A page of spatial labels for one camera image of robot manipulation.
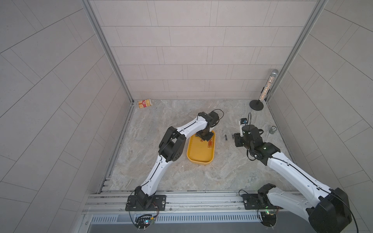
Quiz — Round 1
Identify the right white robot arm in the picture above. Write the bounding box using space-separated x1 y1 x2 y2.
234 124 356 233

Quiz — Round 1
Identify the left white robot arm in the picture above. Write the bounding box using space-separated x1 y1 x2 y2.
134 110 221 209

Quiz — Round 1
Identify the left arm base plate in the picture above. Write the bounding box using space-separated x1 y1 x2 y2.
125 195 167 212

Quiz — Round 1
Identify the small red yellow box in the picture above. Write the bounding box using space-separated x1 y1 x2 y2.
138 99 152 109

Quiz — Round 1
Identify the yellow plastic storage box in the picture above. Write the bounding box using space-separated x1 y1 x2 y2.
187 131 215 165

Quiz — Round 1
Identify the aluminium rail frame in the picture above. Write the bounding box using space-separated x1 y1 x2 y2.
78 174 309 233

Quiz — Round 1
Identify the right circuit board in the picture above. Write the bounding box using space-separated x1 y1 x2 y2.
257 211 277 228

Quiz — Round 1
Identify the wrapped poker chip stack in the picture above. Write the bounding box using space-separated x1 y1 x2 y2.
269 126 277 135

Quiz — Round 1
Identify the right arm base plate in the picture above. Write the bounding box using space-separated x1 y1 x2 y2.
239 193 281 211

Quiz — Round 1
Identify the red orange battery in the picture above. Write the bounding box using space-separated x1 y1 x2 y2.
207 139 215 149

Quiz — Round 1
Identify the left circuit board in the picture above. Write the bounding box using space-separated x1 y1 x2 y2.
135 214 155 231

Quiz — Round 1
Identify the black stand crystal tube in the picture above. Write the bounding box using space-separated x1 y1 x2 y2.
249 69 279 111

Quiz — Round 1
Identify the circuit board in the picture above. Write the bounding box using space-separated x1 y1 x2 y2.
257 211 277 228
135 214 155 231

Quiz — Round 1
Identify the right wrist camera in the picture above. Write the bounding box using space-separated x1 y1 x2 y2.
240 118 248 125

